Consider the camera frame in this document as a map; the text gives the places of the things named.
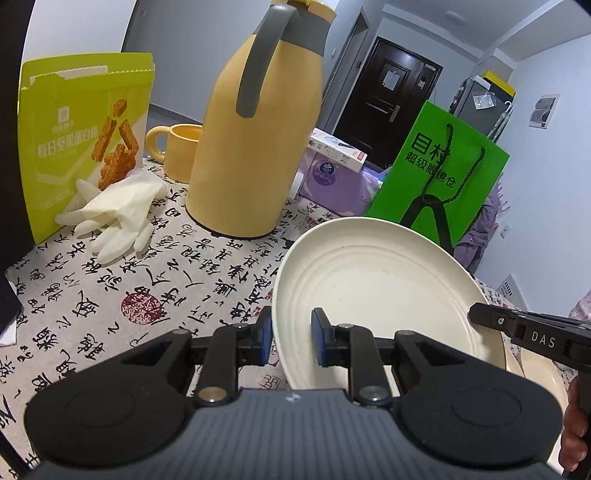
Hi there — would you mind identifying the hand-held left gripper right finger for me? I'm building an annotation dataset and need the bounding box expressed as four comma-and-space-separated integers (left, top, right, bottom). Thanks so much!
311, 307, 463, 409

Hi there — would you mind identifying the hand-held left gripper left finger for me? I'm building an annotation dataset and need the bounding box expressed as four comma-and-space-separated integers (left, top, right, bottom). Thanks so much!
120, 306, 274, 409

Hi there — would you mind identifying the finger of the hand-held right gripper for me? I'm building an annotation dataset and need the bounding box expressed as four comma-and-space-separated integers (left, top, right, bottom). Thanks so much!
468, 301, 522, 346

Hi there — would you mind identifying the cream ridged plate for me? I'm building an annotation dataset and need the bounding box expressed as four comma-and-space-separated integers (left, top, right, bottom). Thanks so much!
272, 217, 509, 392
505, 344, 570, 418

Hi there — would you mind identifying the person's right hand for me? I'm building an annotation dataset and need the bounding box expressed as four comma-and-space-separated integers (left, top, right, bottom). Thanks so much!
562, 375, 591, 472

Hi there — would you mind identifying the purple jacket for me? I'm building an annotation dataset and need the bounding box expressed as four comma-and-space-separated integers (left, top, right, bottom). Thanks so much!
455, 189, 502, 275

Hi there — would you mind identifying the purple tissue pack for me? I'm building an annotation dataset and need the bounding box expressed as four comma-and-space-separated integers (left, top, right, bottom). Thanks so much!
293, 145, 384, 217

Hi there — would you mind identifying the green paper bag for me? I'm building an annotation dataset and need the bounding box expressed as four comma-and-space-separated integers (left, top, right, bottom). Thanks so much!
362, 100, 511, 252

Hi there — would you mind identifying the white rubber glove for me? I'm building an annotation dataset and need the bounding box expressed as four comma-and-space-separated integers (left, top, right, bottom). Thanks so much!
55, 170, 169, 232
90, 203, 155, 260

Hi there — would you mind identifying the white carton box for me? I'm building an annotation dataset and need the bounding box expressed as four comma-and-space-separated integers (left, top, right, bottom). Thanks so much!
308, 128, 368, 172

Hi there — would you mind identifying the folded pale umbrella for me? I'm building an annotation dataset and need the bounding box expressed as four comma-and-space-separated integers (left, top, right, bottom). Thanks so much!
489, 99, 514, 141

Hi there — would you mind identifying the yellow thermos jug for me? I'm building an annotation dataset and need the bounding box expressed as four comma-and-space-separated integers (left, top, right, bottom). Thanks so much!
185, 0, 338, 240

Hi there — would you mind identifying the yellow mug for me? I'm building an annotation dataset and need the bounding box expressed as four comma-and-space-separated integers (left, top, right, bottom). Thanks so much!
145, 124, 204, 184

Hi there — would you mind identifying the grey refrigerator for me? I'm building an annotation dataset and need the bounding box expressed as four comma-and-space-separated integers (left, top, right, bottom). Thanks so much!
450, 76, 515, 139

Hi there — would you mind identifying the yellow box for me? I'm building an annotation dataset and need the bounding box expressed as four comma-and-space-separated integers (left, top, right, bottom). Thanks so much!
480, 70, 517, 97

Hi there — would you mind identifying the dark entrance door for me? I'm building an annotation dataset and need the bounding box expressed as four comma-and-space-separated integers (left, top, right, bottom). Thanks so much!
333, 36, 443, 169

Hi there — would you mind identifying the grey interior door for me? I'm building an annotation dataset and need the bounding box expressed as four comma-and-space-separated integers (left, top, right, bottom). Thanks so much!
323, 9, 370, 134

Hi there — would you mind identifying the yellow-green snack box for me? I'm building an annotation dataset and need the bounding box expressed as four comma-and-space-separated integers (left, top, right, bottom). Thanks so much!
17, 52, 157, 245

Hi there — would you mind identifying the pale purple wall decoration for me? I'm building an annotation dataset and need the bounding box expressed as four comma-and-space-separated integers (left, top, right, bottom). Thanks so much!
494, 180, 512, 215

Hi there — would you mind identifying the wall picture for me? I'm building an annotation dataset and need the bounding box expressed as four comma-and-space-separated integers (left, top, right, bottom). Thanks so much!
527, 93, 561, 128

